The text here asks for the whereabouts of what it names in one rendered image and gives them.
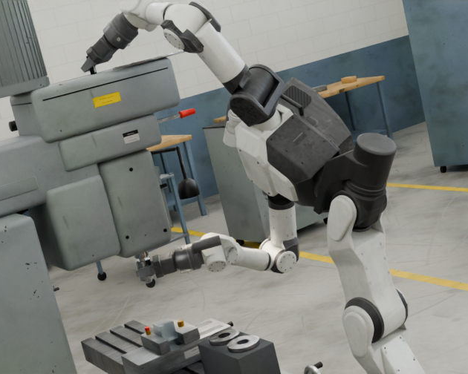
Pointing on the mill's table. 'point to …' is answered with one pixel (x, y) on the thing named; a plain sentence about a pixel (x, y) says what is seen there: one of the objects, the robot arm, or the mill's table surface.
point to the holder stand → (238, 354)
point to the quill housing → (136, 202)
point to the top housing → (96, 100)
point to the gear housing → (110, 142)
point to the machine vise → (168, 351)
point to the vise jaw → (186, 333)
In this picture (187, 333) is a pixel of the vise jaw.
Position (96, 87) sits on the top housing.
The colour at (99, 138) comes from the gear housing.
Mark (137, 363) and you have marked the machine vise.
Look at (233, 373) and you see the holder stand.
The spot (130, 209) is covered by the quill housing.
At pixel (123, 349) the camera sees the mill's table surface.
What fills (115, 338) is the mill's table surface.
